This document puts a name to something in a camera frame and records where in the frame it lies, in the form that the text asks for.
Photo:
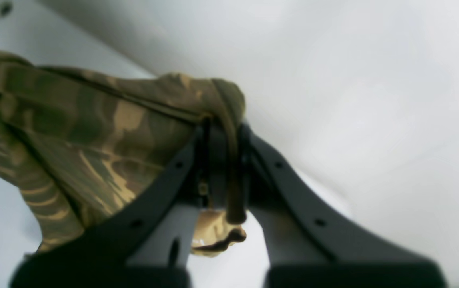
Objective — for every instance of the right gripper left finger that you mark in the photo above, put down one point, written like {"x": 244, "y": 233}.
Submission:
{"x": 146, "y": 245}

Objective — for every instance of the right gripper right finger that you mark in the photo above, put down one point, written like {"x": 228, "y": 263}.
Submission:
{"x": 312, "y": 245}

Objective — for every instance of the camouflage T-shirt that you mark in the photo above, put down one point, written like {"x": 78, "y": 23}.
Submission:
{"x": 81, "y": 145}

